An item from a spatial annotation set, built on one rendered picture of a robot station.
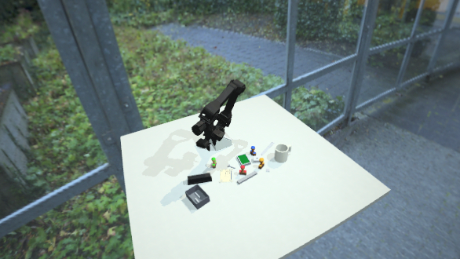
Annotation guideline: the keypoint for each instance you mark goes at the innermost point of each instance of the red stamp with round knob handle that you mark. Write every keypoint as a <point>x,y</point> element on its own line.
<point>242,171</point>

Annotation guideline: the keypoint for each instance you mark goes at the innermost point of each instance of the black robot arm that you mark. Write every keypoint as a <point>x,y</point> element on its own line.
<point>212,111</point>

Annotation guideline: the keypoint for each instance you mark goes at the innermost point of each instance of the orange rubber stamp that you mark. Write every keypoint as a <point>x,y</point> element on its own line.
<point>261,160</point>

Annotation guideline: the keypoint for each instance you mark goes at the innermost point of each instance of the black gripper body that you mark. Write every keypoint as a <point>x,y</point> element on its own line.
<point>203,143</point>

